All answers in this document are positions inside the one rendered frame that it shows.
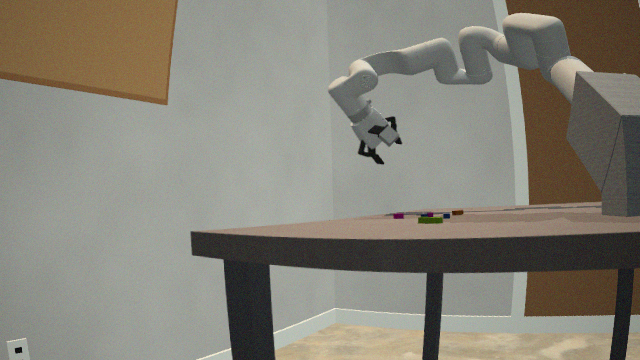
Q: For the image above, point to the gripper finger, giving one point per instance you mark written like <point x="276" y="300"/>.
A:
<point x="375" y="156"/>
<point x="394" y="126"/>

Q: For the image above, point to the lime green rectangular bar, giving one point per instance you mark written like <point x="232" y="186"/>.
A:
<point x="430" y="220"/>

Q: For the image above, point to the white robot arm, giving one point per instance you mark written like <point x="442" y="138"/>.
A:
<point x="549" y="45"/>

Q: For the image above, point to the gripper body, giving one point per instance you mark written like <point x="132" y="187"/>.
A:
<point x="361" y="128"/>

